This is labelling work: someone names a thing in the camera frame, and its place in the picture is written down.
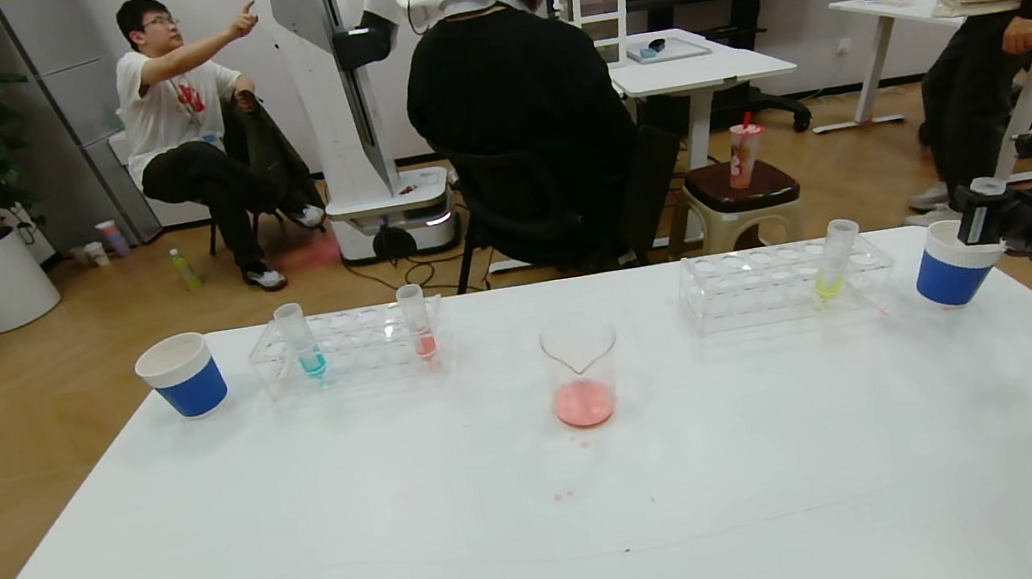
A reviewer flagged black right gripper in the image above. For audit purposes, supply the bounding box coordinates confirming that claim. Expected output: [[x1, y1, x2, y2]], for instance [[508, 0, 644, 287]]
[[949, 175, 1032, 250]]

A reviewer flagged blue pigment test tube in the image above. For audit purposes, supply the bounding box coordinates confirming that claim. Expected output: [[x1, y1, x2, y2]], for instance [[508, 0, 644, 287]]
[[272, 298, 330, 385]]

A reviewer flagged yellow pigment test tube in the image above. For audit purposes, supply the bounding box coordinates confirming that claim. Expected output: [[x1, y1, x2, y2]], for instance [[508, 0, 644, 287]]
[[803, 216, 869, 305]]

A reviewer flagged clear plastic test tube rack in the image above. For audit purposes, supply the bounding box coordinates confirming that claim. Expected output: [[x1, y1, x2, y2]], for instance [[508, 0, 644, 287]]
[[673, 228, 901, 339], [243, 293, 458, 405]]

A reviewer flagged clear glass beaker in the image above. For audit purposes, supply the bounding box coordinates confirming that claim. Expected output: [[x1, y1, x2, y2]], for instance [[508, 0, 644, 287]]
[[536, 309, 630, 435]]

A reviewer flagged blue white paper cup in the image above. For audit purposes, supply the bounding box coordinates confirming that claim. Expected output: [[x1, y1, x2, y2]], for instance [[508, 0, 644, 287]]
[[130, 327, 232, 426], [907, 212, 1013, 314]]

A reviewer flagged white office desk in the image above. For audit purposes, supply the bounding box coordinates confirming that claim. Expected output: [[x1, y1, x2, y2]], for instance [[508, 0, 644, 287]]
[[795, 0, 1032, 212], [604, 13, 819, 254]]

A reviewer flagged beige stool brown seat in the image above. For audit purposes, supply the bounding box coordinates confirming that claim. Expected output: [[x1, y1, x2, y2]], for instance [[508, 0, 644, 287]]
[[661, 153, 809, 260]]

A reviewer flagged drink cup red straw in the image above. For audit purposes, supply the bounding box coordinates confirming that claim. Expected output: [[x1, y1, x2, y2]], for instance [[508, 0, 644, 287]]
[[720, 112, 771, 193]]

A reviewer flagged white drawer box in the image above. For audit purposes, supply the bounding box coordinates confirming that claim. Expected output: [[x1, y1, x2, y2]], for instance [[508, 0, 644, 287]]
[[557, 0, 637, 74]]

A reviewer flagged black office chair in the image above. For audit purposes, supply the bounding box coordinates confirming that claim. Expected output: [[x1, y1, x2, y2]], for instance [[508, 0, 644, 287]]
[[436, 115, 700, 296]]

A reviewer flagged seated person black sweater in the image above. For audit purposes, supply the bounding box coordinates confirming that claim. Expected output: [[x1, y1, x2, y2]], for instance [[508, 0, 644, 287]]
[[391, 0, 659, 292]]

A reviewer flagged white humanoid robot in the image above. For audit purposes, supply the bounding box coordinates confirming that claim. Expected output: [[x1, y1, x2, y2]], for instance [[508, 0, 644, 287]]
[[269, 0, 532, 274]]

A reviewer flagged black jacket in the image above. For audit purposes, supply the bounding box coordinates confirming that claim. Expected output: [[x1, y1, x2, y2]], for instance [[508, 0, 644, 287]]
[[222, 87, 326, 220]]

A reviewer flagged green plastic bottle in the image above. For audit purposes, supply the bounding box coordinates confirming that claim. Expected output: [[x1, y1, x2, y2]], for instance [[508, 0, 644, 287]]
[[168, 246, 204, 296]]

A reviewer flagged seated man white t-shirt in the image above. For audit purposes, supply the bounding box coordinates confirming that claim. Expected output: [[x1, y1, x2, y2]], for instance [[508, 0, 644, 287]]
[[103, 0, 336, 310]]

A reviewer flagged pink purple cup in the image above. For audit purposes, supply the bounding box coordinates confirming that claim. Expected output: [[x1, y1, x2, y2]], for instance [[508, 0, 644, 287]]
[[94, 218, 133, 262]]

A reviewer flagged grey metal cabinet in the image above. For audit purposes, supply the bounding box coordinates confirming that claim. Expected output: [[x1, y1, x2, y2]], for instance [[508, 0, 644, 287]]
[[0, 0, 167, 260]]

